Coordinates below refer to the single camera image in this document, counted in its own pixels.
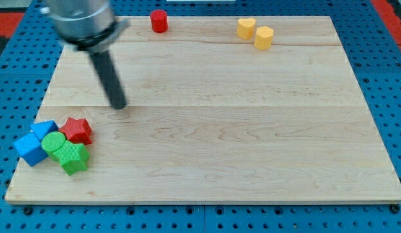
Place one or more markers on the light wooden board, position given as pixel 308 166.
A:
pixel 211 120

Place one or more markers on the yellow hexagon block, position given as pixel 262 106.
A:
pixel 263 38

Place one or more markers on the yellow heart block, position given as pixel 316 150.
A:
pixel 245 28

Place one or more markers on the red cylinder block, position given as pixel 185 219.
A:
pixel 159 21

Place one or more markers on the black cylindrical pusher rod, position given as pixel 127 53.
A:
pixel 109 79

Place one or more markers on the red star block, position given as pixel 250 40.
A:
pixel 77 131

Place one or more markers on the green star block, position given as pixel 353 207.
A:
pixel 72 157

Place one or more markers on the green cylinder block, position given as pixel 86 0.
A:
pixel 52 142

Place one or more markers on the blue triangle block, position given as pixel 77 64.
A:
pixel 41 129

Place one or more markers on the blue cube block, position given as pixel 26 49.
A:
pixel 30 149

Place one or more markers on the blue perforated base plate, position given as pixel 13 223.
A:
pixel 29 59

